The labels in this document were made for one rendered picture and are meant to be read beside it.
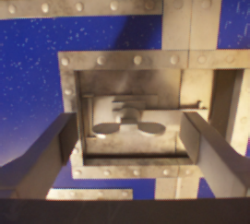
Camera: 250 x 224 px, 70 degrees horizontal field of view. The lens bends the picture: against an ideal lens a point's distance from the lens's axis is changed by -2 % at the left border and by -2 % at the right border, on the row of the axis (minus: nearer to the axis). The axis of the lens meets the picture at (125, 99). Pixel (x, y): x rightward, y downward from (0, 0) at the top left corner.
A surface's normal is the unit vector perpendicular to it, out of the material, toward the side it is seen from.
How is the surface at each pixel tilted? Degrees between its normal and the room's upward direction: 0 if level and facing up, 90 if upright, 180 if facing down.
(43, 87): 90
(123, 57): 90
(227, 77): 90
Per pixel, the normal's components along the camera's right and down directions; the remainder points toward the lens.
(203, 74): 0.00, 0.29
